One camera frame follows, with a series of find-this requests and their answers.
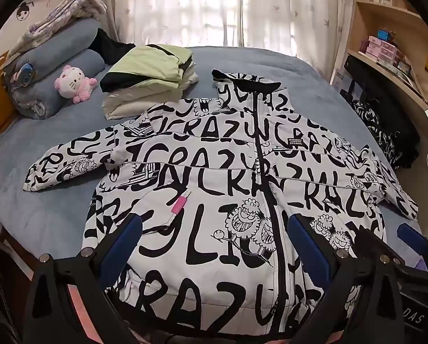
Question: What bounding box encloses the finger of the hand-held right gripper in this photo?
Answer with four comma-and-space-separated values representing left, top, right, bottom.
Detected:
355, 227, 392, 259
396, 223, 427, 249

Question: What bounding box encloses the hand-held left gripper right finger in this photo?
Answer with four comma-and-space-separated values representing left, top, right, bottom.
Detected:
287, 213, 404, 344

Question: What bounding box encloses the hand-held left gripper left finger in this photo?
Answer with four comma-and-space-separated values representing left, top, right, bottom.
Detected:
22, 215, 143, 344

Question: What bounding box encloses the white black printed jacket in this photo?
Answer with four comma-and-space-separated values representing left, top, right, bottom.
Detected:
22, 69, 419, 344

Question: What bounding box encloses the black white printed garment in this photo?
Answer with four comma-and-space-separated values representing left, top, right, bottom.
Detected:
343, 55, 420, 169

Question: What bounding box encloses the bed with blue sheet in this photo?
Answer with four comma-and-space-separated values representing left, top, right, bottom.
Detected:
0, 45, 426, 259

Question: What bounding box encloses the folded cream jacket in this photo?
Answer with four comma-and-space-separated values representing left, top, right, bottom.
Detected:
102, 68, 200, 120

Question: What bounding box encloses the white cardboard box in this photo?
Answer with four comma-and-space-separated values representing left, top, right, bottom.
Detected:
334, 68, 352, 92

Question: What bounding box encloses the pink white plush cat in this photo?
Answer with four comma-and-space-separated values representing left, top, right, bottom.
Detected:
54, 65, 99, 104

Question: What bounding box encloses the rolled blue fleece blanket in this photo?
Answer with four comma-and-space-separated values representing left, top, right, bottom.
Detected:
11, 48, 107, 119
9, 18, 103, 83

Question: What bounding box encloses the small patterned box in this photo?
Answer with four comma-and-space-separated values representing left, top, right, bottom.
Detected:
396, 57, 413, 76

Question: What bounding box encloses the folded light green jacket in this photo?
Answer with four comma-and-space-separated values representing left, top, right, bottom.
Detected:
99, 43, 195, 95

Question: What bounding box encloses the stack of pink boxes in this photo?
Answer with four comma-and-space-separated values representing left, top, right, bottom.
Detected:
361, 36, 397, 61

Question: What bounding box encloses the light wooden shelf desk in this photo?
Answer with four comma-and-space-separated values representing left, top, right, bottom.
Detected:
330, 0, 428, 144

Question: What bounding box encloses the white sheer floral curtain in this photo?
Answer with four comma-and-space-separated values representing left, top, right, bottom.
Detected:
243, 0, 359, 49
71, 0, 244, 49

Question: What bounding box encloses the purple white folded blanket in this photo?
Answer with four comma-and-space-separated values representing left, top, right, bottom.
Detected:
6, 0, 107, 60

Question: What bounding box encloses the cartoon face wall sticker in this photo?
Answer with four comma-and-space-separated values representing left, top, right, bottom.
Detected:
16, 1, 39, 21

